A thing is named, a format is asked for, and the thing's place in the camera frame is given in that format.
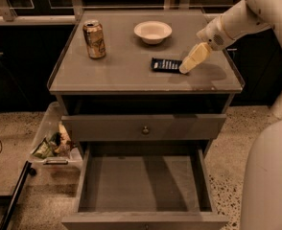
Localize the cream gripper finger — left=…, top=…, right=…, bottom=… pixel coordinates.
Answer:
left=179, top=42, right=212, bottom=74

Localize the black metal bar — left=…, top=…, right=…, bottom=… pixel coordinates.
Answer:
left=0, top=161, right=32, bottom=230

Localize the metal window rail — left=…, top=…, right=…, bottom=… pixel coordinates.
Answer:
left=0, top=0, right=231, bottom=27

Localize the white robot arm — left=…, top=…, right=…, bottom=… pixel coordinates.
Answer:
left=179, top=0, right=282, bottom=74

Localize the clear plastic bin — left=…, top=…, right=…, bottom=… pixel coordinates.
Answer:
left=28, top=102, right=82, bottom=169

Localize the round brass drawer knob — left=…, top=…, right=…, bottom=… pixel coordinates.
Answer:
left=142, top=126, right=150, bottom=135

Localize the green snack bag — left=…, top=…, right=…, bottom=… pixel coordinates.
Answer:
left=33, top=138, right=56, bottom=159

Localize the tan snack packet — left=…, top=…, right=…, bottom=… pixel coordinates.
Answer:
left=54, top=124, right=72, bottom=156

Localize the grey drawer cabinet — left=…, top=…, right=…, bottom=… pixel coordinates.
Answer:
left=46, top=9, right=246, bottom=230

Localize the gold drink can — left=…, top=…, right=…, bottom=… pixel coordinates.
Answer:
left=82, top=19, right=106, bottom=59

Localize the grey top drawer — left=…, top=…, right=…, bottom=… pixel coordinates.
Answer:
left=62, top=114, right=226, bottom=142

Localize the white bowl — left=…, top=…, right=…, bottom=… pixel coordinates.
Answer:
left=134, top=21, right=173, bottom=45

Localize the open grey middle drawer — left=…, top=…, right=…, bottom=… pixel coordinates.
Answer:
left=62, top=144, right=227, bottom=230

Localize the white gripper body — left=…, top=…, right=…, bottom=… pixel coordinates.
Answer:
left=197, top=16, right=234, bottom=51

